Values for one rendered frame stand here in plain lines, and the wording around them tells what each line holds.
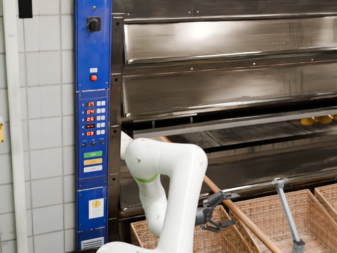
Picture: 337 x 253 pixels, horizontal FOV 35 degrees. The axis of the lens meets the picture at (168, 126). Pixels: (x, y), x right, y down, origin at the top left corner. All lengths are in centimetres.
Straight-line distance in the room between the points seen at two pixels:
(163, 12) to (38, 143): 83
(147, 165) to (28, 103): 80
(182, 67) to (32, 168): 85
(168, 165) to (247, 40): 112
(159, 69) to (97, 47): 35
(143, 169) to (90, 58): 74
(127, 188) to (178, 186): 105
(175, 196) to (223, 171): 129
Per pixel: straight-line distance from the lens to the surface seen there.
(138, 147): 182
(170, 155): 180
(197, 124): 259
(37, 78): 240
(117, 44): 246
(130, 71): 252
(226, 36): 269
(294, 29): 292
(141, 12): 248
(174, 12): 254
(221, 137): 307
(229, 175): 302
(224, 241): 310
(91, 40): 238
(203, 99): 271
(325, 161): 340
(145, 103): 258
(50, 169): 258
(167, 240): 165
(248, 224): 228
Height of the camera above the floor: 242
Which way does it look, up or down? 23 degrees down
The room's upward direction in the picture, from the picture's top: 4 degrees clockwise
